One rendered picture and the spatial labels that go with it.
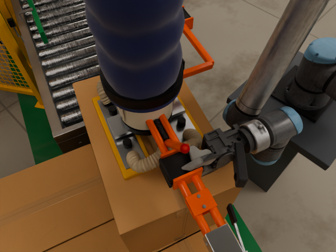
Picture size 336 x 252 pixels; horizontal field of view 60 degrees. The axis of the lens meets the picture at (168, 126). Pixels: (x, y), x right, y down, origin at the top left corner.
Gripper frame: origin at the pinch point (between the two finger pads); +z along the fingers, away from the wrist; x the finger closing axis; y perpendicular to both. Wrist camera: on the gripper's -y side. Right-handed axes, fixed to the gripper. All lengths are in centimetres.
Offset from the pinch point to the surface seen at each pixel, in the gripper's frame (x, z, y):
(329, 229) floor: -108, -88, -28
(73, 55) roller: -54, 11, 120
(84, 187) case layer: -54, 30, 35
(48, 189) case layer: -54, 45, 40
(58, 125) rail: -49, 32, 69
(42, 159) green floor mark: -108, 55, 93
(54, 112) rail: -49, 31, 77
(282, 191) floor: -108, -78, 3
